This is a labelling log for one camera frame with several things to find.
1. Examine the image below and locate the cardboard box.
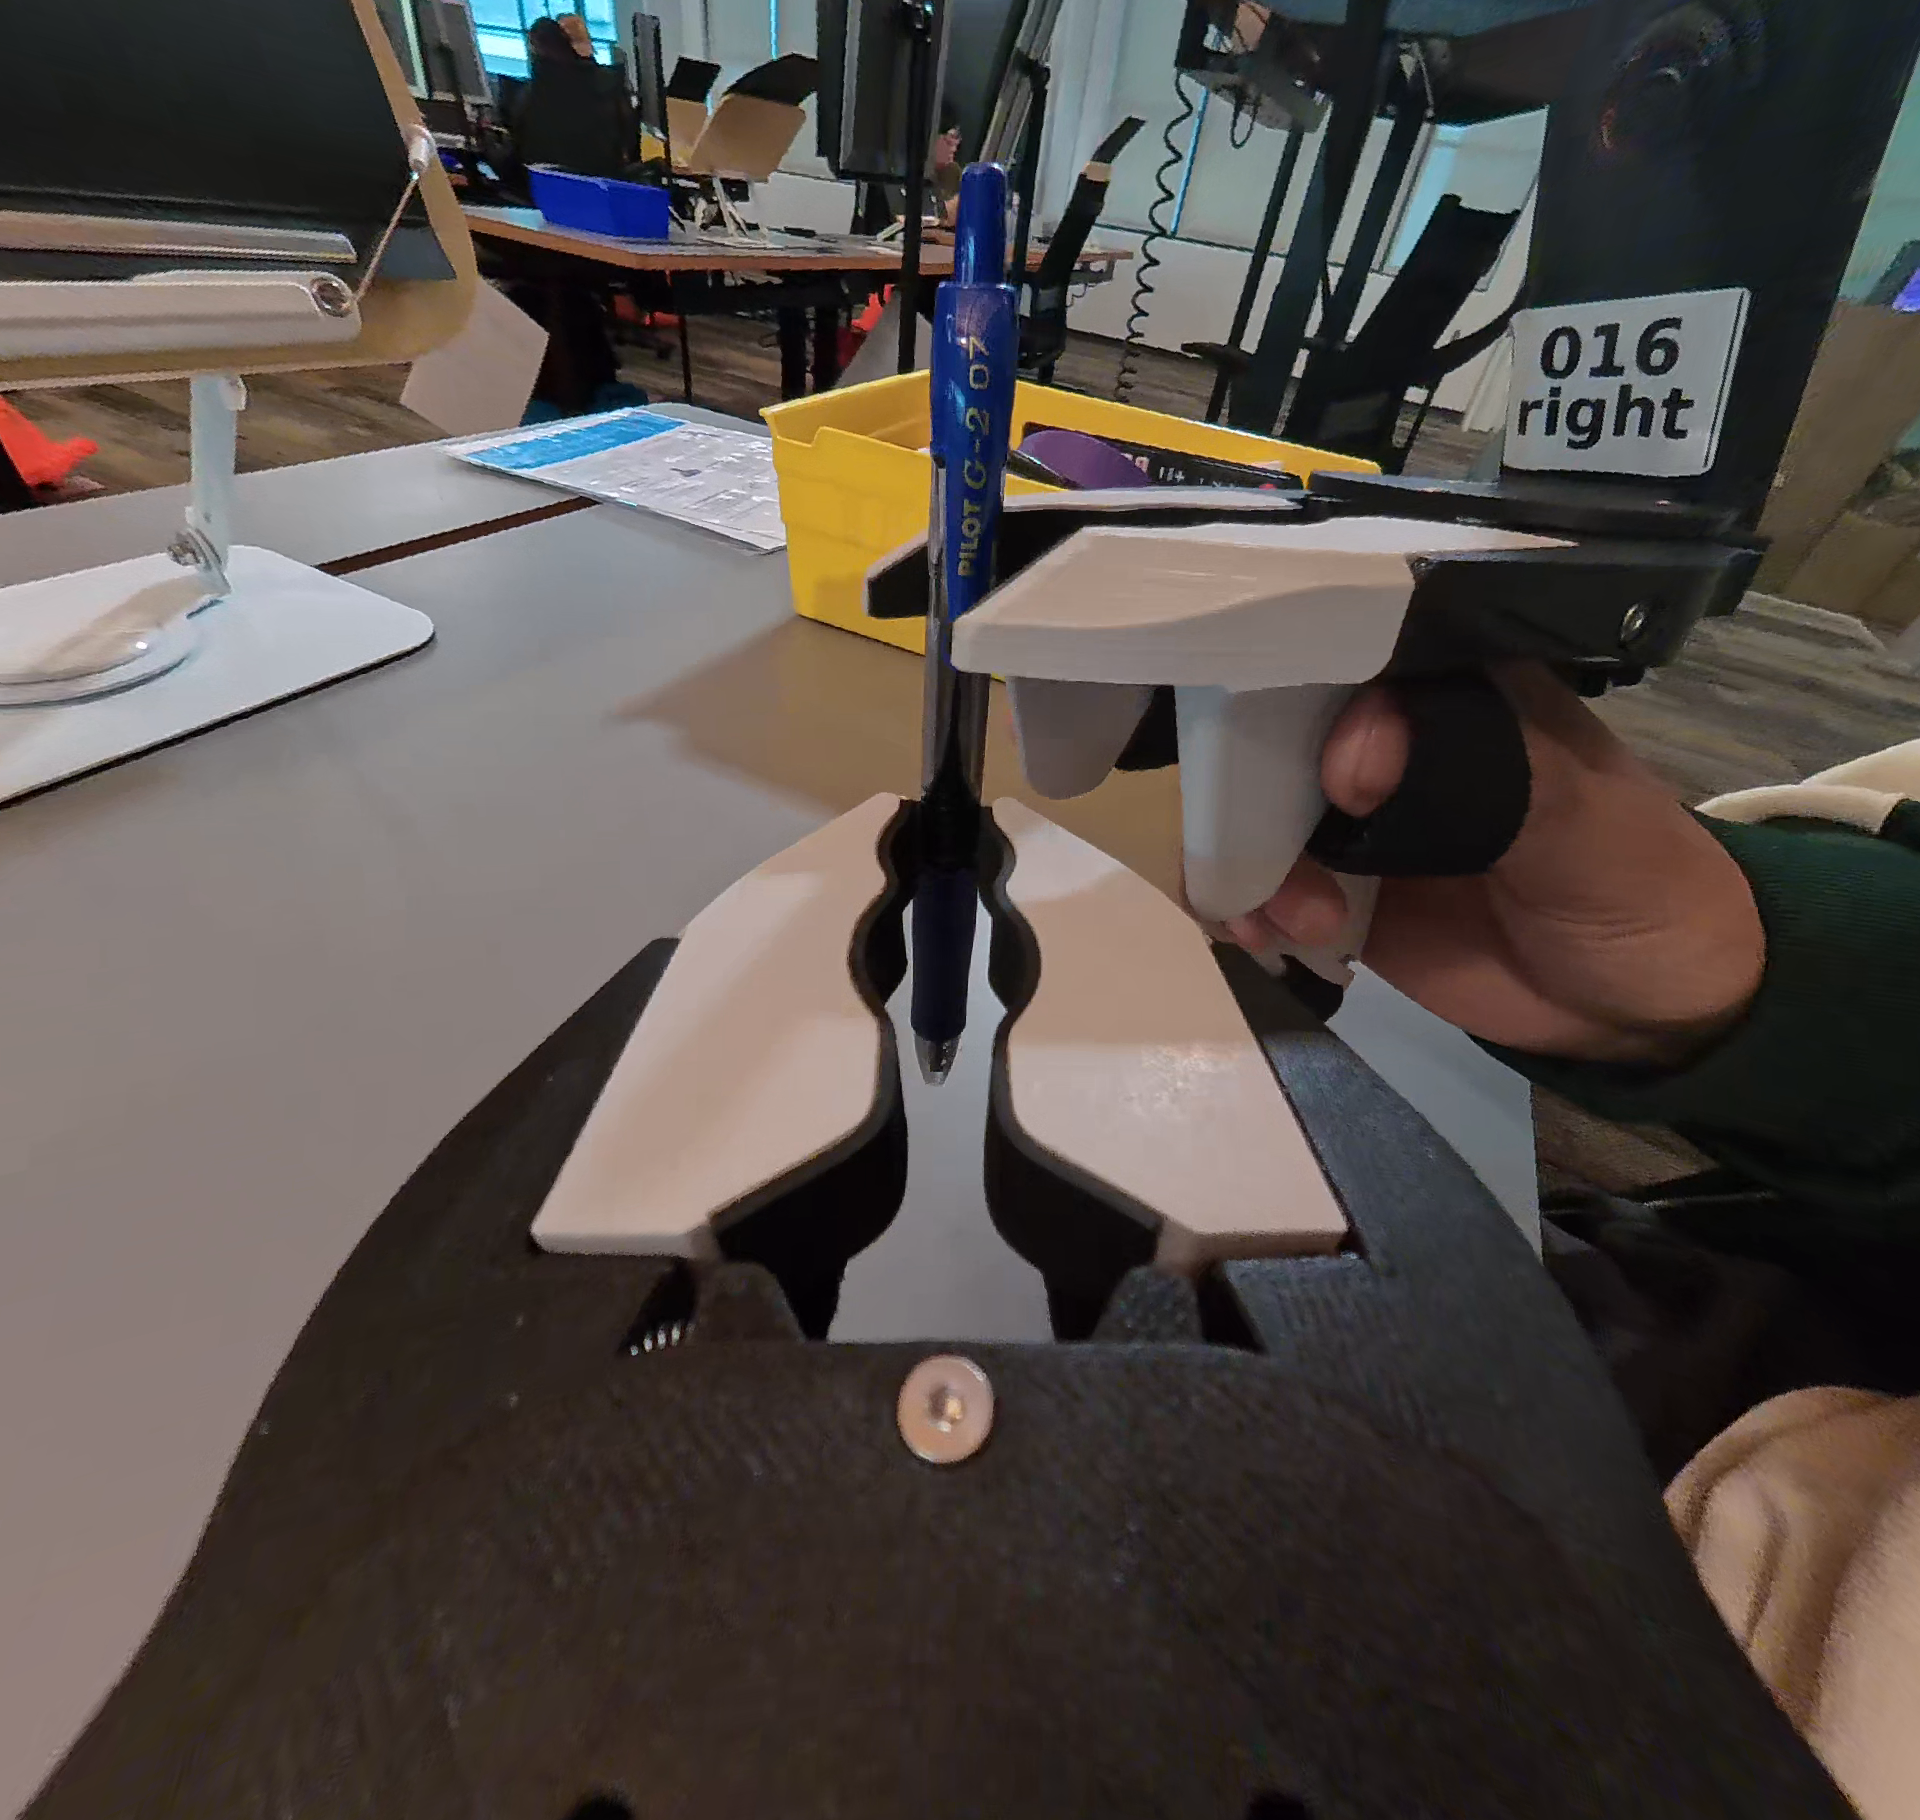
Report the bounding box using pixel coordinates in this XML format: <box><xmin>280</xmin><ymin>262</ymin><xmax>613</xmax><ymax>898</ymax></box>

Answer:
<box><xmin>1753</xmin><ymin>305</ymin><xmax>1920</xmax><ymax>622</ymax></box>

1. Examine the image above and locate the wooden top office desk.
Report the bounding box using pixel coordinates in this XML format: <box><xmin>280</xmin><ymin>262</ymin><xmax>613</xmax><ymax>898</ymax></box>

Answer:
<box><xmin>456</xmin><ymin>201</ymin><xmax>1134</xmax><ymax>398</ymax></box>

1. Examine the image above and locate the black monitor on pole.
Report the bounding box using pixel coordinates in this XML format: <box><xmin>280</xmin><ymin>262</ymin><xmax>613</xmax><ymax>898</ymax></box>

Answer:
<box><xmin>816</xmin><ymin>0</ymin><xmax>962</xmax><ymax>383</ymax></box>

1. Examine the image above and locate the coiled black cable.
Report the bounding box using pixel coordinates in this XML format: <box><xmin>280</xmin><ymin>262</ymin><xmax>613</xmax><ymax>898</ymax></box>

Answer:
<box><xmin>1124</xmin><ymin>72</ymin><xmax>1201</xmax><ymax>353</ymax></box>

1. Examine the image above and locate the orange traffic cone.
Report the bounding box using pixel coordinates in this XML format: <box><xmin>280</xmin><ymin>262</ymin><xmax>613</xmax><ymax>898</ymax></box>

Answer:
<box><xmin>0</xmin><ymin>395</ymin><xmax>100</xmax><ymax>503</ymax></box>

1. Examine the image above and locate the monitor on white stand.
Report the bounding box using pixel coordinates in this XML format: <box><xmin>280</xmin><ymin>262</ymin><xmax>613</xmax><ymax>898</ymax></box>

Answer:
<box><xmin>0</xmin><ymin>0</ymin><xmax>482</xmax><ymax>811</ymax></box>

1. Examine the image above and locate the person's right hand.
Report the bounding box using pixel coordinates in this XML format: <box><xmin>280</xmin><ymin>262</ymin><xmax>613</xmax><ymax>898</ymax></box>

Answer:
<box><xmin>1199</xmin><ymin>665</ymin><xmax>1769</xmax><ymax>1065</ymax></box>

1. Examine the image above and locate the wooden board stand black panel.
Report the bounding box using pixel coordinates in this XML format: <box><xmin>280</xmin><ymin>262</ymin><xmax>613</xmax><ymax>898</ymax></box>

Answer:
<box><xmin>666</xmin><ymin>51</ymin><xmax>811</xmax><ymax>249</ymax></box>

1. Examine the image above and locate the person's right forearm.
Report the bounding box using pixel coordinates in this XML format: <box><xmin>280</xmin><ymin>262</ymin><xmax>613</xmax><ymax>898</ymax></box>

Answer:
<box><xmin>1475</xmin><ymin>807</ymin><xmax>1920</xmax><ymax>1252</ymax></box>

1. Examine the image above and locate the pale paper sheet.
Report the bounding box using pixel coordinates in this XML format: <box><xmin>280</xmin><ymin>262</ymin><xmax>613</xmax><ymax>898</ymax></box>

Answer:
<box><xmin>401</xmin><ymin>282</ymin><xmax>549</xmax><ymax>434</ymax></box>

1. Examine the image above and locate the blue pen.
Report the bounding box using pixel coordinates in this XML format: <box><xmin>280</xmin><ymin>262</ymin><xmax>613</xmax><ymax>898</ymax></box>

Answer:
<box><xmin>903</xmin><ymin>162</ymin><xmax>1020</xmax><ymax>1090</ymax></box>

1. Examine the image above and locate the printed paper sheet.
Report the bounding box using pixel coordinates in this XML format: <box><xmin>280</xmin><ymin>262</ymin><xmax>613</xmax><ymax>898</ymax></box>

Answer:
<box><xmin>445</xmin><ymin>406</ymin><xmax>789</xmax><ymax>554</ymax></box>

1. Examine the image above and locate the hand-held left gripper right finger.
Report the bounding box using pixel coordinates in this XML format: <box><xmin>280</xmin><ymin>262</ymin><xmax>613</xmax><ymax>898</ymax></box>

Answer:
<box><xmin>981</xmin><ymin>797</ymin><xmax>1351</xmax><ymax>1350</ymax></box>

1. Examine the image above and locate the blue plastic bin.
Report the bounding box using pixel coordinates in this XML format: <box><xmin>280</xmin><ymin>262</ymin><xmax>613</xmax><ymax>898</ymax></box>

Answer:
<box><xmin>528</xmin><ymin>164</ymin><xmax>672</xmax><ymax>240</ymax></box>

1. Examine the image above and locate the pale knit shirt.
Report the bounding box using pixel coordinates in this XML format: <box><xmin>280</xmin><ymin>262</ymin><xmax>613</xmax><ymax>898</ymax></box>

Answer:
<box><xmin>1664</xmin><ymin>741</ymin><xmax>1920</xmax><ymax>1820</ymax></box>

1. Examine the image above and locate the black remote control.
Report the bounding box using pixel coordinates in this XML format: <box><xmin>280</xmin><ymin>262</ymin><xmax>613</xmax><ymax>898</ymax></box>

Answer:
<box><xmin>1110</xmin><ymin>453</ymin><xmax>1308</xmax><ymax>490</ymax></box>

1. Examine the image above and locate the black office chair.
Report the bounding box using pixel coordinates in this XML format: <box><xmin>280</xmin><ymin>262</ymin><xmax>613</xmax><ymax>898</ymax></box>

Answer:
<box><xmin>1020</xmin><ymin>116</ymin><xmax>1150</xmax><ymax>383</ymax></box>

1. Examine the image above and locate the yellow plastic bin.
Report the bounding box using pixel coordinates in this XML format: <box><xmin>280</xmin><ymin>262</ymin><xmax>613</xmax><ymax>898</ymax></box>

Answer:
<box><xmin>759</xmin><ymin>369</ymin><xmax>1382</xmax><ymax>660</ymax></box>

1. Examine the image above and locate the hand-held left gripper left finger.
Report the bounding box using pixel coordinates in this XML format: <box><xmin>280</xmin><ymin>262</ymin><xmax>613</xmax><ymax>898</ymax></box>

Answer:
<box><xmin>528</xmin><ymin>792</ymin><xmax>912</xmax><ymax>1343</ymax></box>

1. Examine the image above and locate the grey desk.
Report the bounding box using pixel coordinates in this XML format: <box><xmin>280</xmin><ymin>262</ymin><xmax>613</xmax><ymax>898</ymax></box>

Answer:
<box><xmin>0</xmin><ymin>402</ymin><xmax>1547</xmax><ymax>1820</ymax></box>

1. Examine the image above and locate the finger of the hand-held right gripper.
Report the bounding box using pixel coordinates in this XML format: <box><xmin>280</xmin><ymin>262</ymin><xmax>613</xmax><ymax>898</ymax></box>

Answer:
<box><xmin>952</xmin><ymin>515</ymin><xmax>1578</xmax><ymax>803</ymax></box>
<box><xmin>863</xmin><ymin>476</ymin><xmax>1314</xmax><ymax>622</ymax></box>

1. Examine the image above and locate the purple tape roll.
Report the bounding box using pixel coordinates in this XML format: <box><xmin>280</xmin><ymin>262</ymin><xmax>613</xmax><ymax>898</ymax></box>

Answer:
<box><xmin>1020</xmin><ymin>429</ymin><xmax>1150</xmax><ymax>490</ymax></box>

